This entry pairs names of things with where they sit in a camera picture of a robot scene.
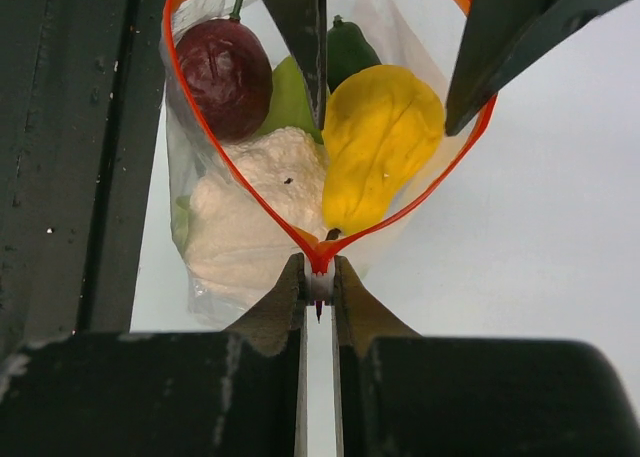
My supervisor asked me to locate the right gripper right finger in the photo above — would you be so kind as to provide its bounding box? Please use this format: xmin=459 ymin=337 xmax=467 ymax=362
xmin=332 ymin=257 xmax=639 ymax=456

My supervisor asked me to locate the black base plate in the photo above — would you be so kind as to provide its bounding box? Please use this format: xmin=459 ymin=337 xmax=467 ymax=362
xmin=1 ymin=0 xmax=165 ymax=354

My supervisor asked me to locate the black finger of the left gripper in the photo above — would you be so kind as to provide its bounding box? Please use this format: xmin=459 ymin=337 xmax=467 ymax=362
xmin=262 ymin=0 xmax=328 ymax=129

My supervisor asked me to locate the clear zip top bag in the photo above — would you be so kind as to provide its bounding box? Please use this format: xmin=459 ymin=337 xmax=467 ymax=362
xmin=160 ymin=0 xmax=493 ymax=328

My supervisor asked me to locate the lime green fruit piece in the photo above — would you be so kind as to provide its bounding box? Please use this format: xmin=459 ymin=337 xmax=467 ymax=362
xmin=256 ymin=56 xmax=323 ymax=145

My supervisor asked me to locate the yellow pepper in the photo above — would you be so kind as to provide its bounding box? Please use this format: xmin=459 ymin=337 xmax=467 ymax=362
xmin=322 ymin=64 xmax=445 ymax=236

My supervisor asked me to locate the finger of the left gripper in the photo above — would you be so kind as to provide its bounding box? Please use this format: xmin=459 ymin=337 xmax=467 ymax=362
xmin=445 ymin=0 xmax=629 ymax=136

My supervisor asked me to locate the dark red plum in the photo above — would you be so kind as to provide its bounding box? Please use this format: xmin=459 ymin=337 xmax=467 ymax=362
xmin=176 ymin=0 xmax=273 ymax=144

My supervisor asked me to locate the white cauliflower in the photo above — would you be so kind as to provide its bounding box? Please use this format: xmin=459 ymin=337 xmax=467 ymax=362
xmin=174 ymin=127 xmax=327 ymax=307

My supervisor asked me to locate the green avocado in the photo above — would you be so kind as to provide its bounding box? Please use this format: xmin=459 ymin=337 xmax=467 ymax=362
xmin=327 ymin=15 xmax=381 ymax=92

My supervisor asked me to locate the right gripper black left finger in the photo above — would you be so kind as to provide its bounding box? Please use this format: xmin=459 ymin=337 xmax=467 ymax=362
xmin=1 ymin=254 xmax=306 ymax=456

